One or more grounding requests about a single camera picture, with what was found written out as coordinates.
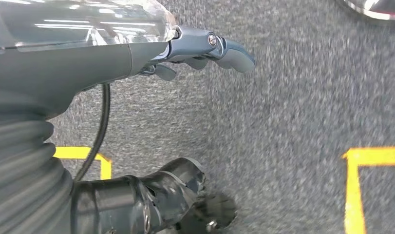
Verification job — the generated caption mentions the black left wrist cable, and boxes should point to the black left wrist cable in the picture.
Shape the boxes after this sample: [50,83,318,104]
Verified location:
[74,83,112,182]

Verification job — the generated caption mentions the chrome stanchion with round base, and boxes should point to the chrome stanchion with round base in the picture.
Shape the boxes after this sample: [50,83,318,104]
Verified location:
[335,0,395,22]

